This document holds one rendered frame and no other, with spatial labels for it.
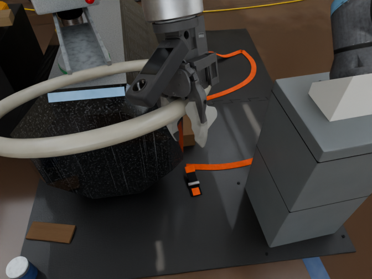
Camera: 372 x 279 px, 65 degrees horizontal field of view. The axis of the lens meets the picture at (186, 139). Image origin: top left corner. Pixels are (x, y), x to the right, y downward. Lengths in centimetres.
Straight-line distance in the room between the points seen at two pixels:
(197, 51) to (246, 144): 166
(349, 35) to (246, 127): 126
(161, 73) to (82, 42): 68
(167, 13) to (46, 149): 26
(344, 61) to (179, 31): 76
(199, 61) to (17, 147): 30
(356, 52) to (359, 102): 17
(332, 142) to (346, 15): 41
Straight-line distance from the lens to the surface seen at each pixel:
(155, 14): 45
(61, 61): 139
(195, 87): 46
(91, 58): 99
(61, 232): 185
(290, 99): 122
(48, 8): 118
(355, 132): 118
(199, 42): 50
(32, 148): 48
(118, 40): 158
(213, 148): 206
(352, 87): 110
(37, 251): 187
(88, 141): 45
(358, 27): 114
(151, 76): 43
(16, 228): 201
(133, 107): 130
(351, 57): 113
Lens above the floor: 160
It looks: 49 degrees down
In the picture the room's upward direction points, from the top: straight up
